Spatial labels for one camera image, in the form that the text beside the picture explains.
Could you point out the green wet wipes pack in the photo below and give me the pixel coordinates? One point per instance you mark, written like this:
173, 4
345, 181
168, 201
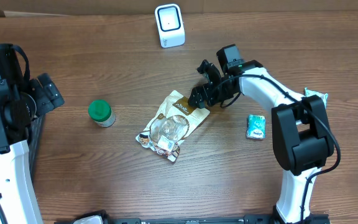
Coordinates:
323, 96

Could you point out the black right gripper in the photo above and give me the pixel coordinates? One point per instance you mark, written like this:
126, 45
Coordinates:
199, 93

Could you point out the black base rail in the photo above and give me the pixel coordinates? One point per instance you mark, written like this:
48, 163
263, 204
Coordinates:
191, 220

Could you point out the brown snack packet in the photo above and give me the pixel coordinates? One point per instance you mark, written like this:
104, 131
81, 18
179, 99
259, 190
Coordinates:
174, 121

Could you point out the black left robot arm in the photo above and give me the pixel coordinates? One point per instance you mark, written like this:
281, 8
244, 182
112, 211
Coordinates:
22, 100

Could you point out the small teal tissue pack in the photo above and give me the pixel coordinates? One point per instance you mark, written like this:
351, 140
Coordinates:
255, 127

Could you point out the white barcode scanner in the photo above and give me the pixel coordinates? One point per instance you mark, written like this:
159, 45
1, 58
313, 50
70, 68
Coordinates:
170, 25

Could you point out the grey plastic mesh basket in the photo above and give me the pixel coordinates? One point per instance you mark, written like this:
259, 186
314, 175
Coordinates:
37, 127

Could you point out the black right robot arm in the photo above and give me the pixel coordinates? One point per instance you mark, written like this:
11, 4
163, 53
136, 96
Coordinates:
301, 137

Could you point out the green lidded jar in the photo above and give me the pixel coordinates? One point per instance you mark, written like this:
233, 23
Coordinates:
101, 113

